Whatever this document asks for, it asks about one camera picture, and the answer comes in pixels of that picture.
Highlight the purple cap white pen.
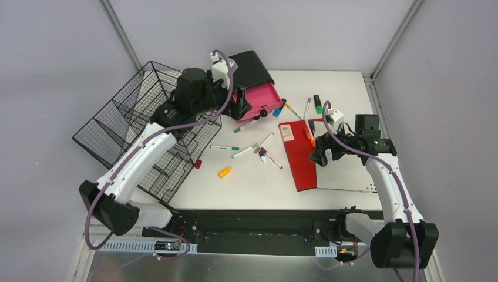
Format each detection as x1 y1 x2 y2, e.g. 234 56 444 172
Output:
303 97 311 120

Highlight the red binder folder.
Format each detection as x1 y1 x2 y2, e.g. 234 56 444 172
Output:
278 120 318 192

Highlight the red brown white marker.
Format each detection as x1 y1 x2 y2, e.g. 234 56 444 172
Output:
261 147 283 169

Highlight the green black highlighter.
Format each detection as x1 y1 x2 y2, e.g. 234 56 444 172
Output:
313 94 322 115

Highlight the white cable duct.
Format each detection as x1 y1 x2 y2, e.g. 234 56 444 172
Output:
314 245 337 258
99 239 188 254

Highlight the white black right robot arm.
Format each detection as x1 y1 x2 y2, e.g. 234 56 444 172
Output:
309 114 439 271

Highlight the red small cap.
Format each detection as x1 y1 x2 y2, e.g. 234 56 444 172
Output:
194 159 203 169

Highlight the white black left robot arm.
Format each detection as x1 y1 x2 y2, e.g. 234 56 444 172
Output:
79 66 237 238

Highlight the teal cap white marker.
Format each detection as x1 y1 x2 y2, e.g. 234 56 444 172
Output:
210 145 240 151

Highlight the black drawer cabinet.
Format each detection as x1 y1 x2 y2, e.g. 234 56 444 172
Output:
228 50 274 90

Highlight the white pen on binder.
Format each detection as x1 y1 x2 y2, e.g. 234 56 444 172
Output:
304 118 311 133

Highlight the white cable duct left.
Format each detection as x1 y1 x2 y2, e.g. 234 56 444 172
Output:
99 239 188 254

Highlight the white cable duct right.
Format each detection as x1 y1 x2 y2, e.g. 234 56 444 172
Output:
314 245 337 258

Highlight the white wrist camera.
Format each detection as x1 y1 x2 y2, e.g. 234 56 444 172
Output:
325 109 344 126
210 51 238 90

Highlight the pink drawer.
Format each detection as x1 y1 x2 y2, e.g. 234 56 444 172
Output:
230 82 284 123

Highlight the yellow cap white pen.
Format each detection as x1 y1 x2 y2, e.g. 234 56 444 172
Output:
285 103 303 120

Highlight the black wire mesh tray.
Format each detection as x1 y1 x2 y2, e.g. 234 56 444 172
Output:
72 61 222 203

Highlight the blue white small marker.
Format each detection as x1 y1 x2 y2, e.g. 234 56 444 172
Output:
258 150 266 163

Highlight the blue marker cap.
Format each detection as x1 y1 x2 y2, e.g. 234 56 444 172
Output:
272 109 281 118

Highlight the green cap white marker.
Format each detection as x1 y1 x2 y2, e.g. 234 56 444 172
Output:
231 143 259 159

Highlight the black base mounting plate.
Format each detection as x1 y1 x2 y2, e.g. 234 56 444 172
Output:
165 209 359 256

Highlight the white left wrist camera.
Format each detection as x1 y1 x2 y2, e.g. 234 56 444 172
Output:
210 51 238 90

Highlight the green cap marker pen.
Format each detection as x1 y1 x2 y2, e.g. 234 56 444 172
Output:
233 119 257 133

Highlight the white binder cover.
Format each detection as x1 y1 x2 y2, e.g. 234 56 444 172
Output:
313 118 378 194

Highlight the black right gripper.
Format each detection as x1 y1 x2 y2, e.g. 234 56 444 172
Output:
309 121 361 167

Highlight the brown cap white marker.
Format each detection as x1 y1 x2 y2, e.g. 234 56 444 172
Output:
254 132 274 153

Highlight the yellow orange marker cap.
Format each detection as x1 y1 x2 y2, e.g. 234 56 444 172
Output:
218 166 232 179

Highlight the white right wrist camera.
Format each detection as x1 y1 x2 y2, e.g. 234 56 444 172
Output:
325 109 344 126

